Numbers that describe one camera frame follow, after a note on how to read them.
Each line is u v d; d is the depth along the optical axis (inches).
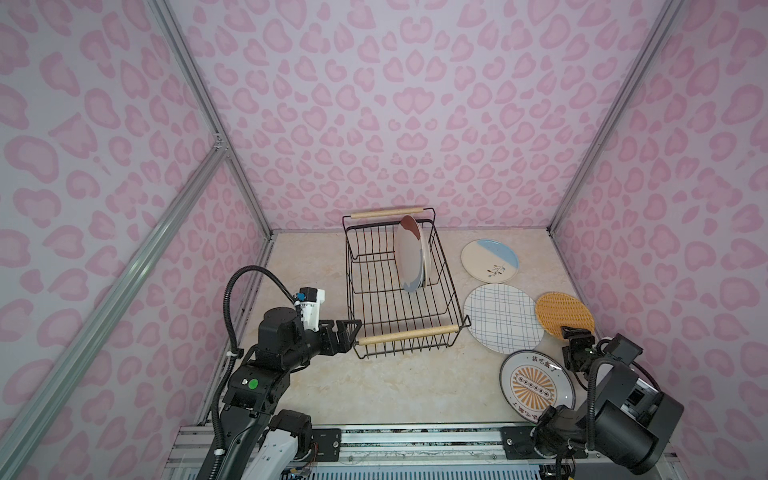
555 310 38.1
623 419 17.3
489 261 43.5
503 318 37.5
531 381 32.4
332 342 23.6
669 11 27.4
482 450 28.7
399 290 39.6
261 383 18.7
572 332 31.5
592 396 17.1
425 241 36.4
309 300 24.2
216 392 19.7
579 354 30.7
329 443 28.8
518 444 29.0
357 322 26.5
